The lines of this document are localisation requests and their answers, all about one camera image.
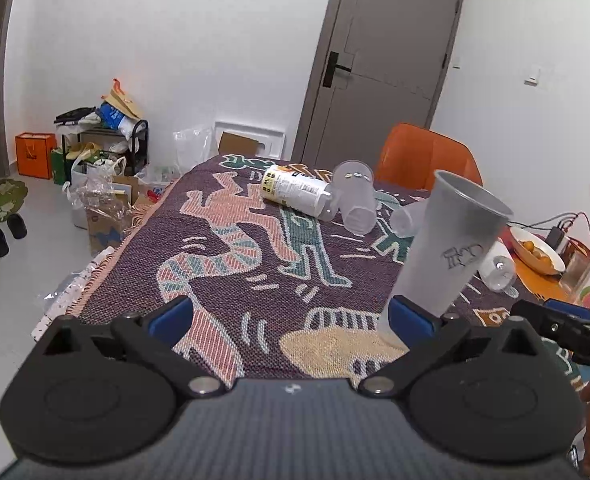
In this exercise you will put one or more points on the black door handle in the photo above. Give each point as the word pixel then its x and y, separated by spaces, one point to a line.
pixel 332 66

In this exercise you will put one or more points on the patterned woven tablecloth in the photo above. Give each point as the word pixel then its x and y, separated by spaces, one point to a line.
pixel 276 294

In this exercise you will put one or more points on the black charger with cables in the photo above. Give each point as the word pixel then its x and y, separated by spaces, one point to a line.
pixel 559 226

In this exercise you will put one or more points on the white framed panel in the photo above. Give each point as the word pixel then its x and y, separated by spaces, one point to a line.
pixel 247 140

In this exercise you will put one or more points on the grey door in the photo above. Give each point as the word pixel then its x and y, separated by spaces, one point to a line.
pixel 399 52

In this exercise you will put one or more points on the orange shopping bag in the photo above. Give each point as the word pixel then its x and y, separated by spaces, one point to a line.
pixel 33 152

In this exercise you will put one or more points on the orange leather chair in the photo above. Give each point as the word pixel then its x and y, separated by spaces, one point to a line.
pixel 411 155

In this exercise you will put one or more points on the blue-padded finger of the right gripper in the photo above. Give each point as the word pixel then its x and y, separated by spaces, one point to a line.
pixel 564 311
pixel 548 323

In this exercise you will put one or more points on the labelled clear plastic jar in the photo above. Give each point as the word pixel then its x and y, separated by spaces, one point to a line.
pixel 295 190

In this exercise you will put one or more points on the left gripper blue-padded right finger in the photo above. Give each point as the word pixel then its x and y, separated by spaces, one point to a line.
pixel 432 343

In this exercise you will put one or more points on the cardboard box on floor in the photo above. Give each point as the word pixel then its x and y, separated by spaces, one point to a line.
pixel 108 198

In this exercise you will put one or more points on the black shelf with clutter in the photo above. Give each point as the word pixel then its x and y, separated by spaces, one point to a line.
pixel 114 128

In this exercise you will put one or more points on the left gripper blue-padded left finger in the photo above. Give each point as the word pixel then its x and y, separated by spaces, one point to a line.
pixel 149 340

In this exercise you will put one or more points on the frosted cup lying middle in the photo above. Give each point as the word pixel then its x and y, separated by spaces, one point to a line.
pixel 353 182

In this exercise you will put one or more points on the frosted cup near chair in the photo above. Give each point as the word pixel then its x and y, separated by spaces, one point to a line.
pixel 407 220

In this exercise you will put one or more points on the frosted plastic cup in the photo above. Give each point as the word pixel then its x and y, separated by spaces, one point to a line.
pixel 461 223

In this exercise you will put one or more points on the white bowl with fruit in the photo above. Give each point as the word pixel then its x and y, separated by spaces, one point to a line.
pixel 535 253

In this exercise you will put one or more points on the clear drinking glass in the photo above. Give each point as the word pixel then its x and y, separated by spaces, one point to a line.
pixel 578 263

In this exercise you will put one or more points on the green round stool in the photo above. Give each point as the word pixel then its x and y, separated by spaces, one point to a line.
pixel 12 196

